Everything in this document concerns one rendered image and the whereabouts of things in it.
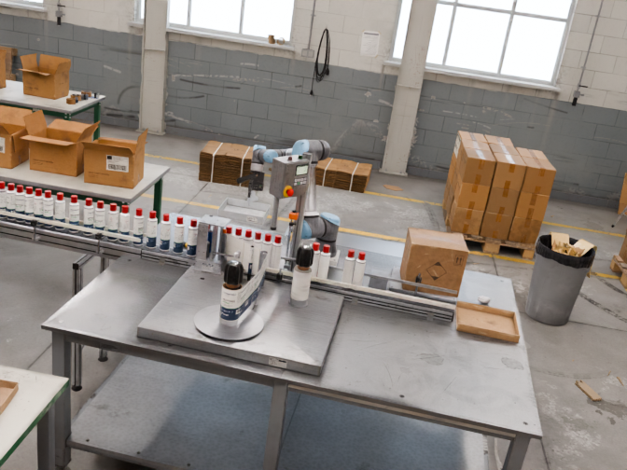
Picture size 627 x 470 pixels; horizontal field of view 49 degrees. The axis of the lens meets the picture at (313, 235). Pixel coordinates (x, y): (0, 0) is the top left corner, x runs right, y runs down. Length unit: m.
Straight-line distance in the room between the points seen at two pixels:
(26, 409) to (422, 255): 2.02
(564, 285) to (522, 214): 1.39
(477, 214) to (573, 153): 2.62
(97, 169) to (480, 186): 3.51
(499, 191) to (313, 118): 3.06
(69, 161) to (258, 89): 4.28
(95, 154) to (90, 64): 4.77
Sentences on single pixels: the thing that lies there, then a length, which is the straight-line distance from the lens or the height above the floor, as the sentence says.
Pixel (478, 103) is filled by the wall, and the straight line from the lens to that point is 8.80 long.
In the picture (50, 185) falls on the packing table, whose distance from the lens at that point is 4.96.
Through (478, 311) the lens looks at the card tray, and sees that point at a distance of 3.72.
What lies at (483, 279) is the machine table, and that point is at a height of 0.83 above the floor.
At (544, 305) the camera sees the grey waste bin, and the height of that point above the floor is 0.16.
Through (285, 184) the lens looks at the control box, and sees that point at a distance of 3.43.
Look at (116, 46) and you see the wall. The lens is 9.44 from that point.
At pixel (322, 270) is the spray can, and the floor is 0.95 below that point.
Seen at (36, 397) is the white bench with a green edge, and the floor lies 0.80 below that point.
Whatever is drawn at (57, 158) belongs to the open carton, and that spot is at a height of 0.90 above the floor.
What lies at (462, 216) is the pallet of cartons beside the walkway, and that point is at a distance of 6.76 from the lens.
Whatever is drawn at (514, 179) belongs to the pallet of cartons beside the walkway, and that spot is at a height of 0.75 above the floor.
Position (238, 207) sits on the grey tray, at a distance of 4.22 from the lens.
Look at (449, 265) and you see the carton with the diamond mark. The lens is 3.69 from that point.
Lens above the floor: 2.43
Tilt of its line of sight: 22 degrees down
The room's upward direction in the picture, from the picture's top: 8 degrees clockwise
